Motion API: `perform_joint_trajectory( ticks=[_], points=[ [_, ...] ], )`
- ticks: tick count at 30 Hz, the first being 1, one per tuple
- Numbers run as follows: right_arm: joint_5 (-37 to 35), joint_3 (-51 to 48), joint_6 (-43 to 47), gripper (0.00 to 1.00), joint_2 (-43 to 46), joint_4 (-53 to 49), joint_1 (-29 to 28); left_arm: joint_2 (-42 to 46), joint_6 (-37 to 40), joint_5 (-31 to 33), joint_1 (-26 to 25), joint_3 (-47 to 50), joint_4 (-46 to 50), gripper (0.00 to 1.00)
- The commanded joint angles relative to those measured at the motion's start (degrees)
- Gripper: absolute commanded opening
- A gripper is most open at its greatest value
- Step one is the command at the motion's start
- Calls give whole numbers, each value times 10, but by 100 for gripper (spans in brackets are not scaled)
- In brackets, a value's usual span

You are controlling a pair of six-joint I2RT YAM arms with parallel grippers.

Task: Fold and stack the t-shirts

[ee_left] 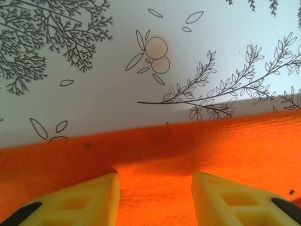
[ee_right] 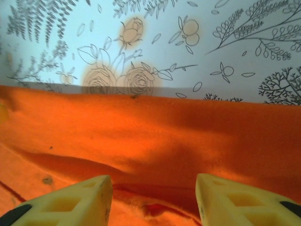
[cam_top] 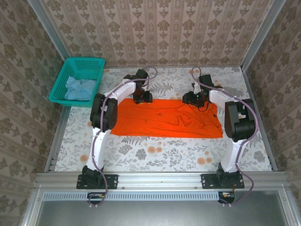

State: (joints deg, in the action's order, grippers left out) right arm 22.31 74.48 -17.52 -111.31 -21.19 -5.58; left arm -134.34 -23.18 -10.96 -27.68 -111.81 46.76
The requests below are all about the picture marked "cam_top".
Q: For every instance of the orange t-shirt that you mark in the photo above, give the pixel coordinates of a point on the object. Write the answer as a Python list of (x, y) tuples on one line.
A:
[(152, 122)]

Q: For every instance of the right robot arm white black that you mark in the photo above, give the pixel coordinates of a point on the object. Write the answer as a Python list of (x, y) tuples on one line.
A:
[(237, 117)]

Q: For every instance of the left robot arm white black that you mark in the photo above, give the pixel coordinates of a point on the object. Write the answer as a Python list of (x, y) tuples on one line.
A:
[(103, 113)]

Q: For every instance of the floral patterned table cover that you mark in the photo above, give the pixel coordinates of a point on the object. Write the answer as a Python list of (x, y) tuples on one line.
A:
[(164, 155)]

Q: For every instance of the light blue t-shirt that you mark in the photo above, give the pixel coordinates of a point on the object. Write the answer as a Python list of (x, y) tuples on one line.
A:
[(80, 90)]

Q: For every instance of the teal plastic basket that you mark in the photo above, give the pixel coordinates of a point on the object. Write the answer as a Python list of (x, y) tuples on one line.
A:
[(56, 90)]

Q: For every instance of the small black connector board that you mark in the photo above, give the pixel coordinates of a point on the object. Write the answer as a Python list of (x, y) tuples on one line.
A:
[(95, 197), (227, 199)]

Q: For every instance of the grey metal sheet panel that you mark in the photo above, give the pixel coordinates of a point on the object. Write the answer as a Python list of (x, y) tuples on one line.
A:
[(152, 214)]

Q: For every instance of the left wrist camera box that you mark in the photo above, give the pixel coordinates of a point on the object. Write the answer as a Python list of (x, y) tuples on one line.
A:
[(142, 75)]

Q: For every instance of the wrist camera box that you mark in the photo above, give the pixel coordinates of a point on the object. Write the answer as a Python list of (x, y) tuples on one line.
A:
[(207, 80), (142, 75)]

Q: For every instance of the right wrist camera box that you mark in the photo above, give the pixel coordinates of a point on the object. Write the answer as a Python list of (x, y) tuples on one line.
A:
[(207, 80)]

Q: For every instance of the aluminium mounting rail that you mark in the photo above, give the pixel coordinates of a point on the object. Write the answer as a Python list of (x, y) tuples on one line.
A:
[(160, 180)]

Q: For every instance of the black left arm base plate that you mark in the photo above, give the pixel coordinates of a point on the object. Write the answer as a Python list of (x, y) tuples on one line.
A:
[(113, 181)]

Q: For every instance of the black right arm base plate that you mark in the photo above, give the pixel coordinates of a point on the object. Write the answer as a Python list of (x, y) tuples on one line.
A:
[(207, 182)]

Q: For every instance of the aluminium frame post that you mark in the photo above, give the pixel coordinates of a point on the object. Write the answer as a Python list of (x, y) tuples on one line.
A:
[(47, 30), (263, 33)]

